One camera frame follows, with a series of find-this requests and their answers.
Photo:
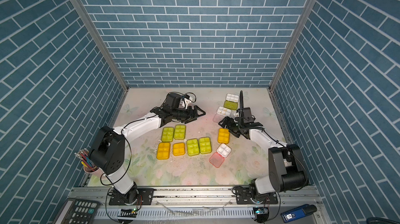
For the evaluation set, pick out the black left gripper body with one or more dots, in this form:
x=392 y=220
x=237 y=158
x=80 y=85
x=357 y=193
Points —
x=183 y=114

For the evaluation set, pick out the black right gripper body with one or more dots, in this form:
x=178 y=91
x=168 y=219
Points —
x=235 y=127

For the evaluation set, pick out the green pillbox sideways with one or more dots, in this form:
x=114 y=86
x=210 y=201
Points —
x=167 y=134

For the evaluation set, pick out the green pillbox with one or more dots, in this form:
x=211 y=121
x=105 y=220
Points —
x=232 y=101
x=179 y=133
x=193 y=148
x=205 y=145

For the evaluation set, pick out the pink pillbox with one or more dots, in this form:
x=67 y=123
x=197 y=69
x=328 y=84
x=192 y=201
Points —
x=218 y=158

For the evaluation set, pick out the small orange pillbox front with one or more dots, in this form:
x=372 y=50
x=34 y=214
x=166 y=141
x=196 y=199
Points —
x=178 y=149

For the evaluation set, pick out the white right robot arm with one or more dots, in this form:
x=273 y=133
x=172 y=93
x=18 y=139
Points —
x=286 y=171

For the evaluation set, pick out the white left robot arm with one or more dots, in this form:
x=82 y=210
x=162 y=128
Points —
x=108 y=149

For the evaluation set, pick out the clear pillbox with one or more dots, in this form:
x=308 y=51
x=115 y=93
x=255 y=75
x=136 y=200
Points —
x=221 y=113

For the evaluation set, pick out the pink pencil cup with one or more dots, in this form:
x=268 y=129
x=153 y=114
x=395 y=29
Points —
x=88 y=165

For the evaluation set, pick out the blue handheld device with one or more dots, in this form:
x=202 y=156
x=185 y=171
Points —
x=298 y=213

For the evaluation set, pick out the black calculator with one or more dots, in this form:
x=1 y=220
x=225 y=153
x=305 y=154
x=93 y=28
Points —
x=77 y=211

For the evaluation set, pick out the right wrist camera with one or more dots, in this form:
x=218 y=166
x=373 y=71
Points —
x=245 y=114

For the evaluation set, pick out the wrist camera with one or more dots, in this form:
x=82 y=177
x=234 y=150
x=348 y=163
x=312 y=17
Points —
x=176 y=100
x=245 y=114

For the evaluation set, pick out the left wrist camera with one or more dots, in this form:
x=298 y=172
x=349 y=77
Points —
x=176 y=100

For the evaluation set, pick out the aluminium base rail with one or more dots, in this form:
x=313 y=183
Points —
x=201 y=205

